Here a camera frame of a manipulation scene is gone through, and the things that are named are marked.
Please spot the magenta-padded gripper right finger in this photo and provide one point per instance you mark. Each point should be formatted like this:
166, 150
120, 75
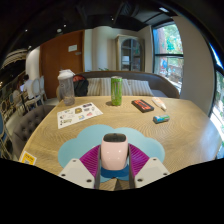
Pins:
138, 161

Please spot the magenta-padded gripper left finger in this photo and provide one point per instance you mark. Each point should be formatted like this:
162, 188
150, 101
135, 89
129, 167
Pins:
90, 161

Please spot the pink computer mouse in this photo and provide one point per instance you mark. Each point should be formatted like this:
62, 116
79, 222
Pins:
114, 153

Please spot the blue cloud-shaped mouse pad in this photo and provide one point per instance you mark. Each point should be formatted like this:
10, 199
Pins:
86, 140

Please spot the white sticker sheet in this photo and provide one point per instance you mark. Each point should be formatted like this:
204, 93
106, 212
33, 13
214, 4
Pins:
78, 115

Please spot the small blue-green packet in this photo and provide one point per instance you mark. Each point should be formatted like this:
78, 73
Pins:
161, 119

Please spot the yellow sticker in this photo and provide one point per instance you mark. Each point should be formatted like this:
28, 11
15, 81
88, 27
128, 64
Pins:
28, 158

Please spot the grey tufted chair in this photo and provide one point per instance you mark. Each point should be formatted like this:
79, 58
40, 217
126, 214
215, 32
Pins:
28, 126

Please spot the striped cushion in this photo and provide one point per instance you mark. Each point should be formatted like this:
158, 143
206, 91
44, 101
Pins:
99, 86
138, 87

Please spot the green drink can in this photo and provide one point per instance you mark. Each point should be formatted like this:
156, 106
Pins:
116, 90

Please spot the clear shaker bottle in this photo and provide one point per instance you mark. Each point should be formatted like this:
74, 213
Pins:
67, 90

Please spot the black bag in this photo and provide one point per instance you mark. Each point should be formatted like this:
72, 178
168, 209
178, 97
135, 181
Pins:
81, 86

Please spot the brown curved bench sofa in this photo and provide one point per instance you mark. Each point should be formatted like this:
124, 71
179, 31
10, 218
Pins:
160, 83

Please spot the group of white chairs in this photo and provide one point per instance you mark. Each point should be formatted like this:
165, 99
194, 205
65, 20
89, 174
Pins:
33, 91

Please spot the arched glass-door cabinet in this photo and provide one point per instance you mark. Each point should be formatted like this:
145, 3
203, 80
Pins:
130, 53

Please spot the wooden door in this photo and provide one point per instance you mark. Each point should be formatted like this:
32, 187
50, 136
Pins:
60, 56

